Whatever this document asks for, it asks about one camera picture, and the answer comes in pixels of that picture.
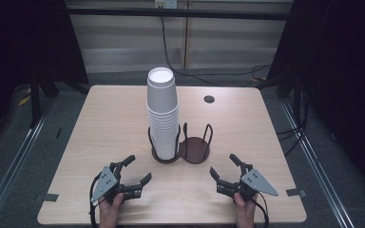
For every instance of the grey tape strip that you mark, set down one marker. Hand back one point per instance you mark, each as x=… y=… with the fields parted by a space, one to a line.
x=47 y=197
x=296 y=192

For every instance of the dark curtain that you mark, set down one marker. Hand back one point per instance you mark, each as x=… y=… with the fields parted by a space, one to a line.
x=19 y=41
x=345 y=63

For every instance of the metal floor rail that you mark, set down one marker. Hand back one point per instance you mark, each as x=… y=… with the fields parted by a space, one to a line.
x=321 y=177
x=15 y=164

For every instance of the small black floor tape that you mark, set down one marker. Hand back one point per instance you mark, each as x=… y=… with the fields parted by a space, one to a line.
x=59 y=133

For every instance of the black horizontal metal bar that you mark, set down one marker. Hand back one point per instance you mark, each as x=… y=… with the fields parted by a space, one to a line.
x=202 y=14

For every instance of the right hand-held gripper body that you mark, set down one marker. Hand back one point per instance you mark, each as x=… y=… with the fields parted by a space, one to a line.
x=255 y=182

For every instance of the person's left hand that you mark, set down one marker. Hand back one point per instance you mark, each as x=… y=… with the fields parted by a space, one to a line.
x=110 y=213

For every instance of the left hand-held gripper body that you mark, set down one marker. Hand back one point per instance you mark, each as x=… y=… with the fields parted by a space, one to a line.
x=106 y=183

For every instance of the stack of white cups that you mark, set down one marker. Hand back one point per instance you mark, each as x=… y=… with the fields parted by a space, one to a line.
x=164 y=139

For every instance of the yellow floor tape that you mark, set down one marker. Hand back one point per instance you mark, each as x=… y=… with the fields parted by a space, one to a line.
x=24 y=100

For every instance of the black metal stand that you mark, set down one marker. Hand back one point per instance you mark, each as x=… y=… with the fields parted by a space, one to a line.
x=34 y=104

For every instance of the white wall outlet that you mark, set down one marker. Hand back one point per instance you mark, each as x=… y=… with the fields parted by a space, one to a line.
x=165 y=3

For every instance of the white paper drinking cup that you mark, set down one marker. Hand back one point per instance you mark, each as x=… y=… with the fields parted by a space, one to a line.
x=161 y=91

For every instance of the person's right hand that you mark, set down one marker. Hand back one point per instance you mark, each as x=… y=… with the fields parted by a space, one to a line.
x=245 y=213

